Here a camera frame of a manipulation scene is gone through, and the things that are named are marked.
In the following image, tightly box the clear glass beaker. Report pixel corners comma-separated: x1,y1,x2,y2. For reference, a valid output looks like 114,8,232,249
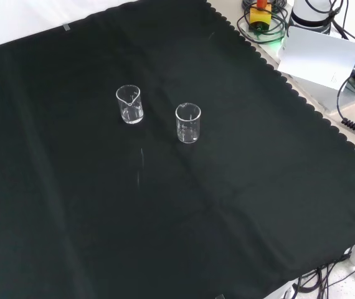
175,102,202,145
115,84,144,125

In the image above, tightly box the black bench cloth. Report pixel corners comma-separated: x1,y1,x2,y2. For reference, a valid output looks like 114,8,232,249
0,0,355,299

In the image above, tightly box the yellow stop button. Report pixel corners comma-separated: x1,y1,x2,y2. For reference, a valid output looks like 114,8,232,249
248,0,272,33

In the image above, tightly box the black cable coil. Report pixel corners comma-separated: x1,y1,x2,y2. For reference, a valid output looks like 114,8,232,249
236,0,291,43

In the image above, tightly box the pale board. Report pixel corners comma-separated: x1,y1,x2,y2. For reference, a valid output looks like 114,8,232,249
277,26,355,91

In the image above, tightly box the grey mounting plate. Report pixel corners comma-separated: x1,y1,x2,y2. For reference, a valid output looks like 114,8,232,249
277,40,355,113

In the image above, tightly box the black floor cable bundle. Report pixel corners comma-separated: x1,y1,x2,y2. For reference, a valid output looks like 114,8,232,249
294,245,355,294

